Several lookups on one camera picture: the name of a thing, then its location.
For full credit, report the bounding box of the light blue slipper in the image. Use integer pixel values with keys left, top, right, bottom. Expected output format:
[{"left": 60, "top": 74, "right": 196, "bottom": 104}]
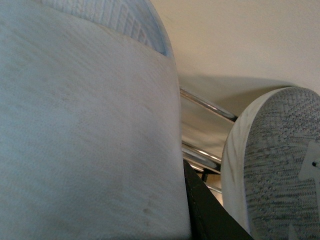
[{"left": 0, "top": 0, "right": 192, "bottom": 240}]

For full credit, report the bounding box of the grey sneaker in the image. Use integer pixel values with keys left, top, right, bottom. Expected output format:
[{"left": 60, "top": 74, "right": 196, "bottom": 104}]
[{"left": 221, "top": 87, "right": 320, "bottom": 240}]

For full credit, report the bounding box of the black metal shoe rack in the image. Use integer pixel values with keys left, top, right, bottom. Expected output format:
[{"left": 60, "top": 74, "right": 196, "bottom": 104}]
[{"left": 180, "top": 87, "right": 240, "bottom": 194}]

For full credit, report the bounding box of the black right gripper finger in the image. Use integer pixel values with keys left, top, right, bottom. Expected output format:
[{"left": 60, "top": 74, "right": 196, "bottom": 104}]
[{"left": 183, "top": 160, "right": 252, "bottom": 240}]

